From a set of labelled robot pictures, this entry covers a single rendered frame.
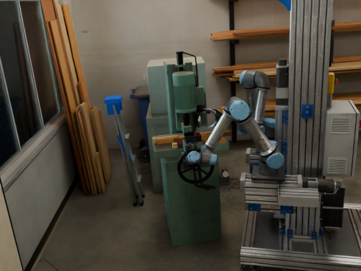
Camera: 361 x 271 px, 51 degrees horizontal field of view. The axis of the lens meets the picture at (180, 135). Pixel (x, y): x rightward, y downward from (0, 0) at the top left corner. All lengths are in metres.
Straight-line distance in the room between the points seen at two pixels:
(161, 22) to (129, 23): 0.44
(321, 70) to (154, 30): 3.04
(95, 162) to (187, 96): 1.72
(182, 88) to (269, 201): 1.07
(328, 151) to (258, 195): 0.57
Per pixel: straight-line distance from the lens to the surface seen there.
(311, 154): 2.89
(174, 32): 5.28
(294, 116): 2.77
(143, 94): 4.78
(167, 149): 3.02
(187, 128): 3.10
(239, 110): 2.37
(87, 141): 4.27
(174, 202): 3.22
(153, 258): 3.33
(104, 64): 5.41
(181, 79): 2.96
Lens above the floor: 2.01
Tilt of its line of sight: 19 degrees down
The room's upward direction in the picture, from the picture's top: 4 degrees counter-clockwise
